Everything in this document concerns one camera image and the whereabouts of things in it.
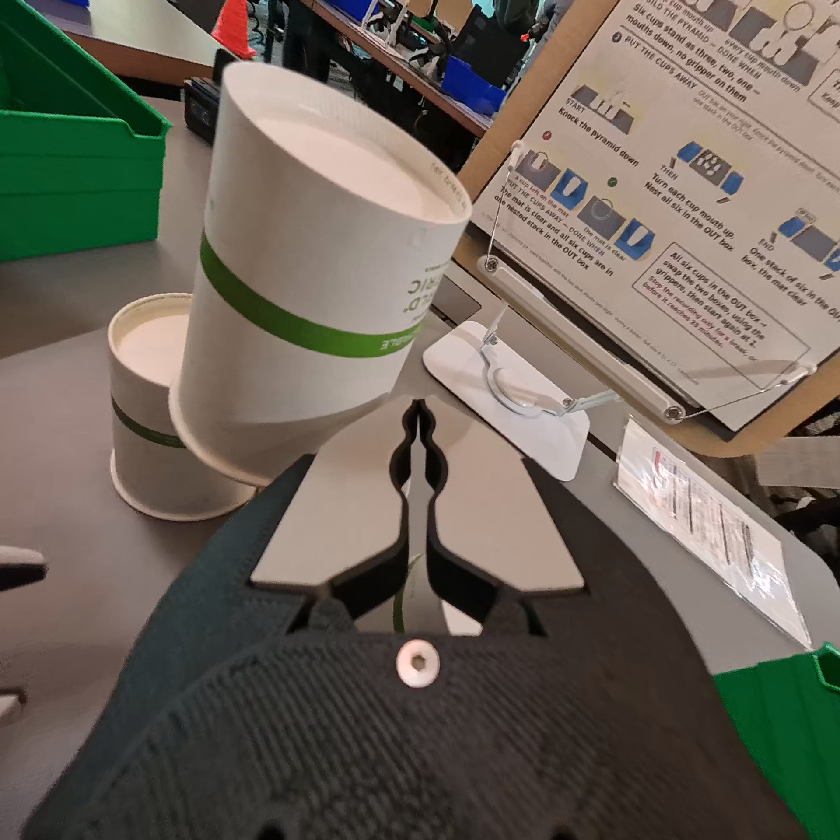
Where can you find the black power cube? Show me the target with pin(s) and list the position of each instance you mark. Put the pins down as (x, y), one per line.
(200, 108)

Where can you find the printed instruction sheet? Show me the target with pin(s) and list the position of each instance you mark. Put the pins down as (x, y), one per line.
(656, 197)

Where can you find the laminated paper sheet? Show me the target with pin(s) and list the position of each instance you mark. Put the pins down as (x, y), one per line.
(709, 525)

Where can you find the small blue bin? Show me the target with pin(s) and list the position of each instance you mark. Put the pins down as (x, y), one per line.
(469, 85)

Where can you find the orange traffic cone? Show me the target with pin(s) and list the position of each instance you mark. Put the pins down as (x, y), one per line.
(234, 29)

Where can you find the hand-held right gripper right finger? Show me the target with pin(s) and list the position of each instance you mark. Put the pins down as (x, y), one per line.
(505, 525)

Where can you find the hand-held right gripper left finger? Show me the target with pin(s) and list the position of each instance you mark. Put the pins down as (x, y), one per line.
(328, 525)

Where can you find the white paper cup green band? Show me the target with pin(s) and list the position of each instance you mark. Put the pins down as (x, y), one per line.
(417, 604)
(295, 275)
(144, 420)

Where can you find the green plastic bin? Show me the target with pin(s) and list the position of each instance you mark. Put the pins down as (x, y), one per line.
(72, 164)
(781, 735)

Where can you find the black desk panel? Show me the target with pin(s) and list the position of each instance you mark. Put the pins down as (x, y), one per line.
(459, 298)

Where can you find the grey desk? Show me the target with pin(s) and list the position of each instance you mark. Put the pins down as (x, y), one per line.
(79, 558)

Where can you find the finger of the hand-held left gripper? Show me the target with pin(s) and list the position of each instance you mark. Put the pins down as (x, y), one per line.
(16, 568)
(10, 707)

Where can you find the long background table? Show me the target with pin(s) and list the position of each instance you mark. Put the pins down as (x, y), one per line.
(407, 69)

